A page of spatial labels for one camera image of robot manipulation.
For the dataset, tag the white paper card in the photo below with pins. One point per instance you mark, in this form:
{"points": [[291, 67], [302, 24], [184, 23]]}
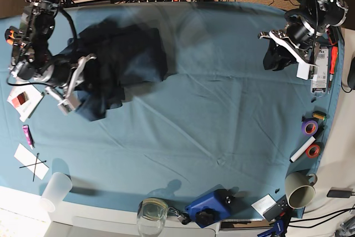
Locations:
{"points": [[26, 157]]}

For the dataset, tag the beige ceramic mug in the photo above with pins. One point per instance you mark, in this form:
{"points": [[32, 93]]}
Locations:
{"points": [[299, 189]]}

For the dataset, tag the translucent plastic cup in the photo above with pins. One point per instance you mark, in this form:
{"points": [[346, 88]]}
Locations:
{"points": [[56, 190]]}

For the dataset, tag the black hairpin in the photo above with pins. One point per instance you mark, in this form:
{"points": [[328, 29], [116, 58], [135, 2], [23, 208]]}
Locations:
{"points": [[33, 164]]}

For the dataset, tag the black power adapter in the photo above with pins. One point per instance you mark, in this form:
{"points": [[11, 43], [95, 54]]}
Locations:
{"points": [[340, 193]]}

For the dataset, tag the purple tape roll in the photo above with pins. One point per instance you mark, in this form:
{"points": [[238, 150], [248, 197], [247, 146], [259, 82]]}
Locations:
{"points": [[309, 127]]}

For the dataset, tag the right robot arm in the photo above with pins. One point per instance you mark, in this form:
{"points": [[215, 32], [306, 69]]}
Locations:
{"points": [[37, 26]]}

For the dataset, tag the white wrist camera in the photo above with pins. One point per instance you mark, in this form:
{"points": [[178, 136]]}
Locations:
{"points": [[307, 71], [68, 104]]}

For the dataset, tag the orange red pen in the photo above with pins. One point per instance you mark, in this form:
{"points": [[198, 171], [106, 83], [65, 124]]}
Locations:
{"points": [[334, 55]]}

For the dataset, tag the white paper packet red square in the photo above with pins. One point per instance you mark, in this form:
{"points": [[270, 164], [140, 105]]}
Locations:
{"points": [[25, 99]]}

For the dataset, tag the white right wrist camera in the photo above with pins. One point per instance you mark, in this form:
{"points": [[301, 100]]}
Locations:
{"points": [[68, 104]]}

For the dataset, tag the small purple tube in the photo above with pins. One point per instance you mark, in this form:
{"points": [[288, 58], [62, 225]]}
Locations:
{"points": [[28, 135]]}

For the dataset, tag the orange black utility knife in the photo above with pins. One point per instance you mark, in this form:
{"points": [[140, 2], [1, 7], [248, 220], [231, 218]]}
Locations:
{"points": [[11, 34]]}

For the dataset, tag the black remote control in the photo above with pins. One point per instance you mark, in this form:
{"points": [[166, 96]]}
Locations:
{"points": [[277, 209]]}

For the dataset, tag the white paper note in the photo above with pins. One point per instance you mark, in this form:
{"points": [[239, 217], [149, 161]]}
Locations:
{"points": [[264, 204]]}

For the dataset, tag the blue clamp bottom edge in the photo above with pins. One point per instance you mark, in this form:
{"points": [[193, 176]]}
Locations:
{"points": [[279, 226]]}

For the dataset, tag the white marker pen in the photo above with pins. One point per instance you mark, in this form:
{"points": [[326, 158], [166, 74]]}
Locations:
{"points": [[302, 149]]}

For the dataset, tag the small metal padlock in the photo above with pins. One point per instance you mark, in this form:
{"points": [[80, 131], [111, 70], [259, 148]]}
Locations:
{"points": [[181, 216]]}

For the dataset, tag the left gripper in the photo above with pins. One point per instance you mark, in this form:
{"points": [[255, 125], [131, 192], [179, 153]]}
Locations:
{"points": [[299, 38]]}

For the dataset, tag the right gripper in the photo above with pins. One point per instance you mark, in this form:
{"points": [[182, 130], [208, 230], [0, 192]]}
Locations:
{"points": [[61, 75]]}

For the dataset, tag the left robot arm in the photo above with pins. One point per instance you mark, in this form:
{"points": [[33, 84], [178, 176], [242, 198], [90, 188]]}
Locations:
{"points": [[309, 21]]}

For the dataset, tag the red tape roll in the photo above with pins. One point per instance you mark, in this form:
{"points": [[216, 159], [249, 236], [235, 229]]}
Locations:
{"points": [[313, 150]]}

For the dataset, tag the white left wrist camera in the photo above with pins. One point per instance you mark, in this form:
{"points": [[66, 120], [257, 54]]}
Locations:
{"points": [[307, 71]]}

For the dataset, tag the dark blue T-shirt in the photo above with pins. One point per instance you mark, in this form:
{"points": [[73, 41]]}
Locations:
{"points": [[125, 56]]}

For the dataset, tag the clear drinking glass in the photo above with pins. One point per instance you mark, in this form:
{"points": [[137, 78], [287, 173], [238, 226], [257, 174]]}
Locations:
{"points": [[151, 216]]}

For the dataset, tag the blue box with black knob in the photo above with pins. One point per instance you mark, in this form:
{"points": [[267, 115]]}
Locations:
{"points": [[210, 208]]}

